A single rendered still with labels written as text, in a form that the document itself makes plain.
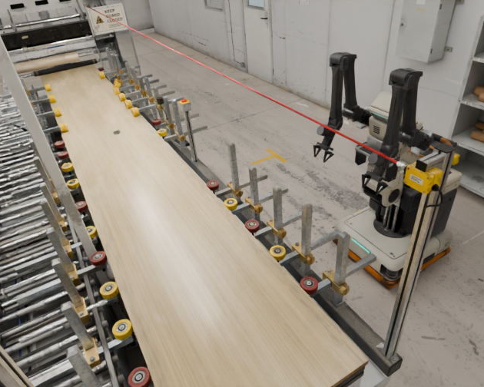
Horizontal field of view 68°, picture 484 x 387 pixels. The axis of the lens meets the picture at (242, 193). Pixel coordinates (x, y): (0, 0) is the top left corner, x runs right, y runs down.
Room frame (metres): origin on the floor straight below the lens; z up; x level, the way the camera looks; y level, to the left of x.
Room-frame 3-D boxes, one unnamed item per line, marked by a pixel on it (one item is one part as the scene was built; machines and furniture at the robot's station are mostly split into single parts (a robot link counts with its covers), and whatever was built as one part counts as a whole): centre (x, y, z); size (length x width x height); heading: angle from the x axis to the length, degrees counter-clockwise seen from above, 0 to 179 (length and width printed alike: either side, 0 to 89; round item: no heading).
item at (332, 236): (1.39, -0.32, 0.81); 0.43 x 0.03 x 0.04; 116
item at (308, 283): (1.07, -0.26, 0.85); 0.08 x 0.08 x 0.11
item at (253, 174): (1.78, -0.08, 0.88); 0.04 x 0.04 x 0.48; 26
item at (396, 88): (1.66, -0.81, 1.40); 0.11 x 0.06 x 0.43; 27
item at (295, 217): (1.61, -0.21, 0.81); 0.43 x 0.03 x 0.04; 116
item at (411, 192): (1.93, -1.01, 0.68); 0.28 x 0.27 x 0.25; 26
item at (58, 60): (5.21, 2.23, 1.05); 1.43 x 0.12 x 0.12; 116
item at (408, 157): (2.11, -1.24, 0.87); 0.23 x 0.15 x 0.11; 26
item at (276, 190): (1.55, -0.19, 0.88); 0.04 x 0.04 x 0.48; 26
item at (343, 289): (1.12, -0.40, 0.83); 0.14 x 0.06 x 0.05; 26
